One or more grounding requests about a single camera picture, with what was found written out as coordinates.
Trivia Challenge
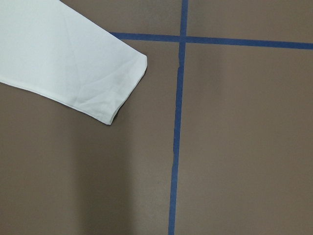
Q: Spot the white printed t-shirt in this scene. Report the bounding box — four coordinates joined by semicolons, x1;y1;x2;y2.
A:
0;0;147;125

